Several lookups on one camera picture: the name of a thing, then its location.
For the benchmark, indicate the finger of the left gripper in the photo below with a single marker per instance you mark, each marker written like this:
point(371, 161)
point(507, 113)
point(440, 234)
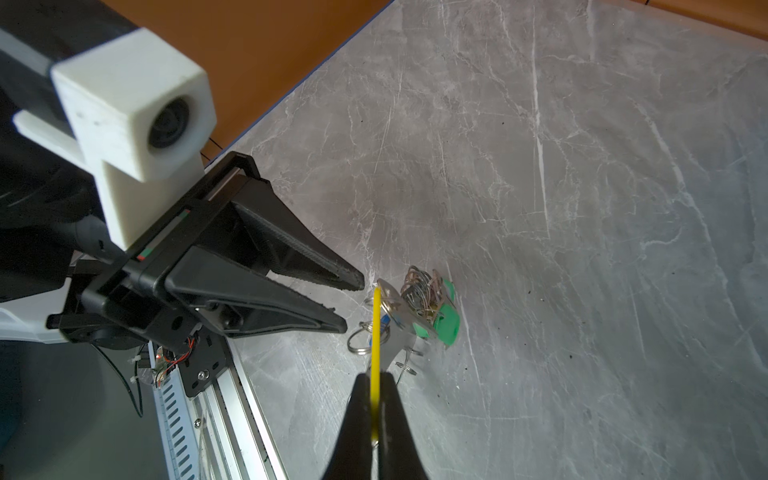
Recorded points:
point(286, 245)
point(232, 300)

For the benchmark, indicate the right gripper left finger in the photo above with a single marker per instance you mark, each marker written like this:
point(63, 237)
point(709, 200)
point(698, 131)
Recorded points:
point(351, 458)

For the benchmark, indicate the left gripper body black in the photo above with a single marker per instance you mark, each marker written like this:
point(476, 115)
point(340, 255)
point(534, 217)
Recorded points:
point(158, 289)

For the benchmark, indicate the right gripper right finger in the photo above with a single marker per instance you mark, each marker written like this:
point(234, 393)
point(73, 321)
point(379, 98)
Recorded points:
point(398, 457)

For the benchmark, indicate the large metal band keyring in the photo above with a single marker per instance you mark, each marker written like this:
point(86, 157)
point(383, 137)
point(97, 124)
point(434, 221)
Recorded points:
point(406, 328)

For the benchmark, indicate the green key tag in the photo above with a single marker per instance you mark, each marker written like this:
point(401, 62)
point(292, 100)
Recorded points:
point(437, 306)

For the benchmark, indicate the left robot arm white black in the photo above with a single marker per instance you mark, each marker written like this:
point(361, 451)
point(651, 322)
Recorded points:
point(50, 208)

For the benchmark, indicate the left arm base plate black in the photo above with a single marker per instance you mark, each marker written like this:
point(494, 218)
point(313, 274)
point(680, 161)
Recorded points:
point(209, 358)

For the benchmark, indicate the aluminium front rail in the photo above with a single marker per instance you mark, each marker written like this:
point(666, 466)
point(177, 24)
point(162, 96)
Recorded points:
point(219, 434)

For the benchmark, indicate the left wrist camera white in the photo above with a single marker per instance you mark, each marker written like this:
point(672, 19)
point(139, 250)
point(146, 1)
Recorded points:
point(140, 112)

